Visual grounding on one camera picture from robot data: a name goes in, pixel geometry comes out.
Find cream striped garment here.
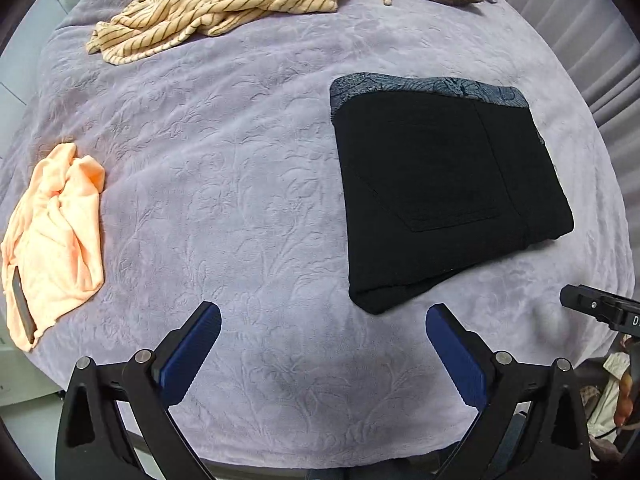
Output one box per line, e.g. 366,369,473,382
85,0,421,67

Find orange garment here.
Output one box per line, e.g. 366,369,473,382
0,142,107,352

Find dark smartphone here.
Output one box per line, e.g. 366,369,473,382
10,266,37,346

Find grey curtain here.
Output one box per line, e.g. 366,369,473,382
492,0,640,131

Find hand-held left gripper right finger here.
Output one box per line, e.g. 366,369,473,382
426,304,592,480

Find purple embossed blanket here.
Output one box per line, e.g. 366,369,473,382
0,0,631,468

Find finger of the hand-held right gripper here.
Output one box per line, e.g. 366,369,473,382
560,284,627,329

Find black pants with floral trim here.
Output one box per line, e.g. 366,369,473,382
330,74,575,316

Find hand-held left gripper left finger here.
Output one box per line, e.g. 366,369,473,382
55,301,222,480

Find white wardrobe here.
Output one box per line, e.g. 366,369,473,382
0,0,76,111

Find white side table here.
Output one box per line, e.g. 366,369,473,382
0,345,61,406

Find white bag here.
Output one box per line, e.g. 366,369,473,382
585,350,632,461

